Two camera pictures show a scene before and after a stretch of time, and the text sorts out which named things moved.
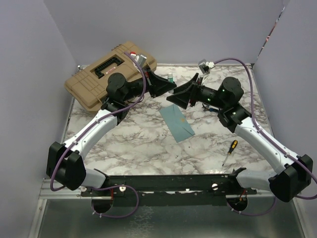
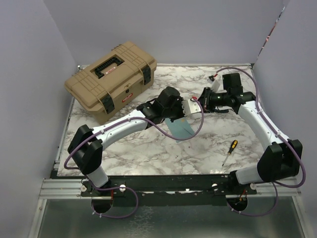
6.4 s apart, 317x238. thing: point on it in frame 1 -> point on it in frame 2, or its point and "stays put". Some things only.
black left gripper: x=158 y=85 -> x=179 y=102
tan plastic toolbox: x=88 y=87 stays put
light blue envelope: x=179 y=126 stays put
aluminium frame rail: x=46 y=193 stays put
